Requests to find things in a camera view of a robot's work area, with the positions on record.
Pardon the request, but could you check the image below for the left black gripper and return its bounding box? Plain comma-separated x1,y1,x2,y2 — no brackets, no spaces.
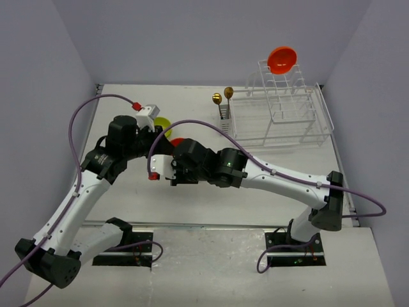
123,124,173,161

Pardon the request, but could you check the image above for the orange bowl front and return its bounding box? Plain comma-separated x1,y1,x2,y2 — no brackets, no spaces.
171,138,184,146

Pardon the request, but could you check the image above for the orange bowl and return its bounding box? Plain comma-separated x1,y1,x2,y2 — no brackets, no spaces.
267,46,297,75
171,138,184,146

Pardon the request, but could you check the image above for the green bowl back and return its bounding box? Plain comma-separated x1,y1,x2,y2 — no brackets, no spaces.
154,116,172,138

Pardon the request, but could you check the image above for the orange bowl back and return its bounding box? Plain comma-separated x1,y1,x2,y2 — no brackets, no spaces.
267,46,297,75

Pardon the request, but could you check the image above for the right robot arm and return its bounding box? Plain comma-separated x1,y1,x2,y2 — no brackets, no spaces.
171,139,344,251

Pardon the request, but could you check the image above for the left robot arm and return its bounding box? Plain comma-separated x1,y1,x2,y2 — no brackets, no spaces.
15,115,163,288

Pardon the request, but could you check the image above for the gold spoon left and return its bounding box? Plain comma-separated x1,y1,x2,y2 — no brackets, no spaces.
212,93,223,120

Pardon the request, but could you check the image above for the gold spoon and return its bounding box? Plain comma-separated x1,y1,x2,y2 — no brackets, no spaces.
212,93,223,120
224,86,234,119

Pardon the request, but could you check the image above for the gold spoon right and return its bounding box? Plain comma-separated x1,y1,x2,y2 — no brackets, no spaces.
224,86,234,119

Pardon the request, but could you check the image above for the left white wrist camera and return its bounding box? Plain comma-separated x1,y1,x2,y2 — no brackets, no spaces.
135,105,160,129

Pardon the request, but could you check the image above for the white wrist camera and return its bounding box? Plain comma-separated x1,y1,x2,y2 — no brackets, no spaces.
135,105,160,129
148,155,176,180

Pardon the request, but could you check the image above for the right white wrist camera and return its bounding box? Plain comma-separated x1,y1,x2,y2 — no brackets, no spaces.
148,155,176,180

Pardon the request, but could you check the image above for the white wire dish rack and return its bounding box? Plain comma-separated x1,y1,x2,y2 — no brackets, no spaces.
230,60,334,148

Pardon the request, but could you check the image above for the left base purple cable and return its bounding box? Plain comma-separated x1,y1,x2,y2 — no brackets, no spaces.
111,240,164,263

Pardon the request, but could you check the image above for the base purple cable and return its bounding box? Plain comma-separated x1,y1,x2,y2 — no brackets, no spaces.
111,240,164,263
257,235,320,275

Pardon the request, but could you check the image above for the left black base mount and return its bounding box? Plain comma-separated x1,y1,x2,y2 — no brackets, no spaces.
91,244,153,268

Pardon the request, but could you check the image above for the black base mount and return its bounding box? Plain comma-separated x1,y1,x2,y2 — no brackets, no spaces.
91,244,153,268
265,228,326,267

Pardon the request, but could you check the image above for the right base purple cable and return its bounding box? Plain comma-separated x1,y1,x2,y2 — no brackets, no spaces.
257,235,320,275

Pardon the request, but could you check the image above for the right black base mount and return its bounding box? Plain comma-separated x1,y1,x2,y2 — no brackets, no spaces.
265,228,326,267

